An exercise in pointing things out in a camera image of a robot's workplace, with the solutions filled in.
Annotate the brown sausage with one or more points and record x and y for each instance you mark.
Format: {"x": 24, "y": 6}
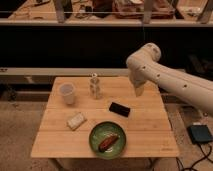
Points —
{"x": 107, "y": 143}

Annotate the green plate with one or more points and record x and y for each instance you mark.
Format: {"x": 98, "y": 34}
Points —
{"x": 102, "y": 131}

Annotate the white sponge block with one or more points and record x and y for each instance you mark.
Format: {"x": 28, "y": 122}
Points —
{"x": 76, "y": 121}

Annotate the wooden table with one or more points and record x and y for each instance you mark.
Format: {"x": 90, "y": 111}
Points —
{"x": 147, "y": 128}

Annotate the black power box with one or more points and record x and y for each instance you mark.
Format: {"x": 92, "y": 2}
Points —
{"x": 199, "y": 134}

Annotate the clear plastic bottle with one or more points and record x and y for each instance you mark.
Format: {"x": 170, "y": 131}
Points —
{"x": 95, "y": 86}

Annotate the beige pointed end effector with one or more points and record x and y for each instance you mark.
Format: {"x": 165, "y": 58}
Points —
{"x": 139, "y": 89}

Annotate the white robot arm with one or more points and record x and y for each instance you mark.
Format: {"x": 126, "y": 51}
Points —
{"x": 143, "y": 65}

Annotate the long workbench shelf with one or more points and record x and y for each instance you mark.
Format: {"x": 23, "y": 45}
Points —
{"x": 110, "y": 13}

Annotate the black rectangular block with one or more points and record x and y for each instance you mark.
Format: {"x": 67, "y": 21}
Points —
{"x": 119, "y": 109}

